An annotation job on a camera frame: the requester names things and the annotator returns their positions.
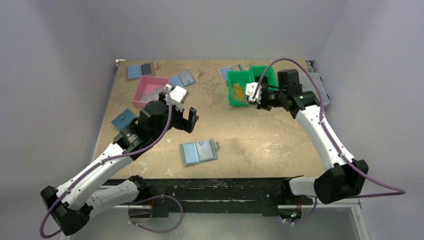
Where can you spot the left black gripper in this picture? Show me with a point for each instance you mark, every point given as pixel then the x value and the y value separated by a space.
pixel 186 124

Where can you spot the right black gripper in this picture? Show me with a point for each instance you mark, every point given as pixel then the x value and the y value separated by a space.
pixel 263 99

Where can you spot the green card holder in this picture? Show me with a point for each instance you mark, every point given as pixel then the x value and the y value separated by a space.
pixel 194 153

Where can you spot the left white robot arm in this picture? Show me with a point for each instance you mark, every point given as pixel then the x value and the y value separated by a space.
pixel 78 200

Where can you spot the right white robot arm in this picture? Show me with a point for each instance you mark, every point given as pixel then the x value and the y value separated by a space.
pixel 344 175

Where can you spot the cards in pink box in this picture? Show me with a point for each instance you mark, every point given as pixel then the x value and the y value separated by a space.
pixel 152 96

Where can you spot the blue card behind bin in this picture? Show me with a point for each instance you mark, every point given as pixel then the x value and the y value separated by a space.
pixel 223 71

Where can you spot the dark blue card holder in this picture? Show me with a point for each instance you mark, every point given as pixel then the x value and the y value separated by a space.
pixel 123 119

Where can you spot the right green bin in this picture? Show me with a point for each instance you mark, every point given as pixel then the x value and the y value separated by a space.
pixel 269 80

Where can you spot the green bin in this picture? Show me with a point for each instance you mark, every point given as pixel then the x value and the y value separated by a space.
pixel 236 82
pixel 269 80

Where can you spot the clear compartment organizer box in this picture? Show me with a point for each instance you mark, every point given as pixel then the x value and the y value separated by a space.
pixel 319 83

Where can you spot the left green bin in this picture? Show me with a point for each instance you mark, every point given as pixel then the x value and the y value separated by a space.
pixel 236 82

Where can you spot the yellow item in bin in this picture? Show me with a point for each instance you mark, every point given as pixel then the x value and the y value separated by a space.
pixel 237 92

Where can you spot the pink open box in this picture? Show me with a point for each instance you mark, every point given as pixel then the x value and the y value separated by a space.
pixel 146 85

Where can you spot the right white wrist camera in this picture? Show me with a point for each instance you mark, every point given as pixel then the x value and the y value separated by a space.
pixel 253 92

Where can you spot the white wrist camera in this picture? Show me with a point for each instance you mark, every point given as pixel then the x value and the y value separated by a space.
pixel 253 92
pixel 178 96

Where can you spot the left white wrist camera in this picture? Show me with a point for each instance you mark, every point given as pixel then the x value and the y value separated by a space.
pixel 178 96

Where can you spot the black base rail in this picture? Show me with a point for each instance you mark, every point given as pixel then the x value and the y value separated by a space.
pixel 258 195

